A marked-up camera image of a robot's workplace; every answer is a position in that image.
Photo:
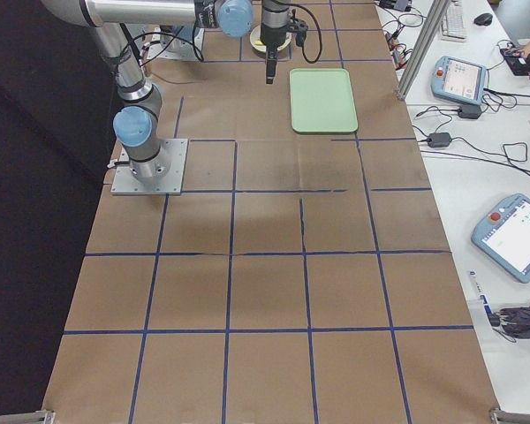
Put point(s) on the upper blue teach pendant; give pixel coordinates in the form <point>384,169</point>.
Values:
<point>458,80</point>

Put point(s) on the brown paper table cover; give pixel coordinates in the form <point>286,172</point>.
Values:
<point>296,279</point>

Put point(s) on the aluminium frame post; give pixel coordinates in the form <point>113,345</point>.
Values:
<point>434,18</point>

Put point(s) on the black electronics board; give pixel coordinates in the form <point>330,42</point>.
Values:
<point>516,62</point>

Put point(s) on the lower black power adapter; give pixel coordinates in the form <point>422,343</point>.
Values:
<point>439,140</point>

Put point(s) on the right corner metal bracket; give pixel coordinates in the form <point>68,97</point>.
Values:
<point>499,416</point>

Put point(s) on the left corner metal bracket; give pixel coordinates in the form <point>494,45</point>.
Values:
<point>37,417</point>

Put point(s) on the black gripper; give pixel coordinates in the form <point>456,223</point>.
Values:
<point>273,37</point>

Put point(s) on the light green plastic tray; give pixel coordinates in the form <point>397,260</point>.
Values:
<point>322,101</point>

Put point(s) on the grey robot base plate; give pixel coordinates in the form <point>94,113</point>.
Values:
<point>163,174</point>

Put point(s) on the corner metal bracket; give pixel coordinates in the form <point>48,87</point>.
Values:
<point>499,416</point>
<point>37,417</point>

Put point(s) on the black power adapter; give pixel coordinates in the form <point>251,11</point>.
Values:
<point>439,140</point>
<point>469,111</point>

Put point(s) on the blue teach pendant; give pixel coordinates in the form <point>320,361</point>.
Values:
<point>458,80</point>
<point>504,235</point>

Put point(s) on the person hand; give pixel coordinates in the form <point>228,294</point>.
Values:
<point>525,51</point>

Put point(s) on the black computer mouse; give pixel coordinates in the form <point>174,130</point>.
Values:
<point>483,20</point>

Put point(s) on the upper black power adapter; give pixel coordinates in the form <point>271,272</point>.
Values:
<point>469,111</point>

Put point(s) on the white keyboard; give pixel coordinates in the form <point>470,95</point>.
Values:
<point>453,26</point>

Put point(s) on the dark folded umbrella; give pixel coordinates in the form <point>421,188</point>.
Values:
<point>512,323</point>

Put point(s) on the lower blue teach pendant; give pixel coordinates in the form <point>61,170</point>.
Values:
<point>504,235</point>

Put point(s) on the white marker pen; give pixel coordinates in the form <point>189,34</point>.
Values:
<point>481,295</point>

